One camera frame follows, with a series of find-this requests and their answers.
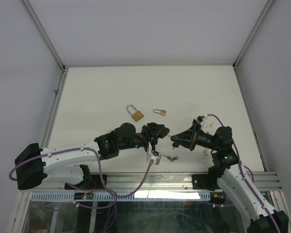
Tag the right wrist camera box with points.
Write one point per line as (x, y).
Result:
(201, 120)

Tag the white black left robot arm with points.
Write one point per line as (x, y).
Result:
(36, 166)

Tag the aluminium frame post left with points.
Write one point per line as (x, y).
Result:
(42, 32)

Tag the aluminium frame post right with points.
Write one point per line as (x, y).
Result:
(253, 32)

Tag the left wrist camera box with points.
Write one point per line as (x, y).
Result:
(153, 156)

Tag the aluminium frame post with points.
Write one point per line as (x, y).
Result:
(253, 32)
(42, 32)

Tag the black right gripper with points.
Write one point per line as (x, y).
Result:
(188, 138)

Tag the silver key pair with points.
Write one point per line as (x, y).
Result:
(205, 155)

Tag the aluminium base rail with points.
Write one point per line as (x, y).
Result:
(126, 182)

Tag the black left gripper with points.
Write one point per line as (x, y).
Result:
(152, 133)

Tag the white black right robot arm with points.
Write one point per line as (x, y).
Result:
(227, 172)

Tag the small silver key bunch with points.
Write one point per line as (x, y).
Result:
(172, 159)

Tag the small brass padlock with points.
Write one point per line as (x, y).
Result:
(159, 111)

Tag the long-shackle brass padlock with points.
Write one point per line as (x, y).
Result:
(136, 115)

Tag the slotted cable duct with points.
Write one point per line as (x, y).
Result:
(105, 196)

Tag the black-headed key bunch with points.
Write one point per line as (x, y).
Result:
(174, 143)

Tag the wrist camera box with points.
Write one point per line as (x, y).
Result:
(201, 120)
(153, 156)

